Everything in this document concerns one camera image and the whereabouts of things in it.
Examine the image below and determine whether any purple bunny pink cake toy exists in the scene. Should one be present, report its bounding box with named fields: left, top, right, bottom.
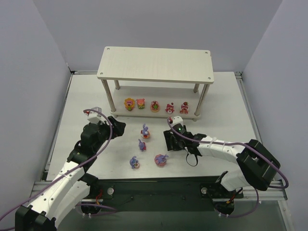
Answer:
left=154, top=154, right=169, bottom=167

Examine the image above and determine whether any orange lion toy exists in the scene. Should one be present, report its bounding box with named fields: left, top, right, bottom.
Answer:
left=124, top=98, right=135, bottom=111

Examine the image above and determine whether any red white bear toy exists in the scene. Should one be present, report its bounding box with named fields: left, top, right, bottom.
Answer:
left=165, top=102, right=175, bottom=115

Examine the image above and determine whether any pink bear burger toy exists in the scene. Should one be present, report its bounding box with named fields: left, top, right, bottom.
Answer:
left=136, top=98, right=145, bottom=110

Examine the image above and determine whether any red white strawberry toy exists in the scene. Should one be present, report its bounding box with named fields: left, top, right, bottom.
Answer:
left=180, top=102, right=189, bottom=114

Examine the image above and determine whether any pink bear clover toy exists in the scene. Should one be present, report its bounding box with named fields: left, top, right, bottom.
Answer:
left=150, top=101, right=160, bottom=113

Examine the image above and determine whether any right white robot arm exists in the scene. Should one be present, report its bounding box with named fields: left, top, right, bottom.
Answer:
left=163, top=123, right=281, bottom=192

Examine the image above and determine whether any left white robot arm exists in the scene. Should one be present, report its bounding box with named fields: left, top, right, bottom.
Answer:
left=15, top=115, right=126, bottom=231

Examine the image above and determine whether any wooden two-tier shelf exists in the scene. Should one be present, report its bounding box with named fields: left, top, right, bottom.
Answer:
left=97, top=47, right=214, bottom=121

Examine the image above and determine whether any purple bunny on red base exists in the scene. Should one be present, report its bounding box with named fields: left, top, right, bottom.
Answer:
left=141, top=123, right=151, bottom=139

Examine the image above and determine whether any purple bunny toy standing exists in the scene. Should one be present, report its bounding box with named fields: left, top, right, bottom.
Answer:
left=138, top=139, right=146, bottom=152

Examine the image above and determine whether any purple bunny with ball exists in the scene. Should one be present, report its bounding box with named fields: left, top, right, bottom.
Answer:
left=129, top=156, right=140, bottom=169

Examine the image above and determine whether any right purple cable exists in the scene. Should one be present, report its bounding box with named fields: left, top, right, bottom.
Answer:
left=167, top=117, right=289, bottom=218

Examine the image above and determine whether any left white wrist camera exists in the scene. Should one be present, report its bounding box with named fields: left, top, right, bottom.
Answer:
left=84, top=110, right=103, bottom=124

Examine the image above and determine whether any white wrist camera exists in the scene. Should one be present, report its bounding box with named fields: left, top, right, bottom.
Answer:
left=167, top=116, right=183, bottom=127
left=84, top=110, right=103, bottom=124

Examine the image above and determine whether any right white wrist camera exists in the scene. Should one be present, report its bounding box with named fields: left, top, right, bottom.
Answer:
left=167, top=116, right=183, bottom=127

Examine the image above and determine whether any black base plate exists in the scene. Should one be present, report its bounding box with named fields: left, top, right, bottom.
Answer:
left=81, top=175, right=243, bottom=214

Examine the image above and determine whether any aluminium frame rail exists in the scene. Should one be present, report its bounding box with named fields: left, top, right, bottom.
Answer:
left=29, top=181, right=287, bottom=201

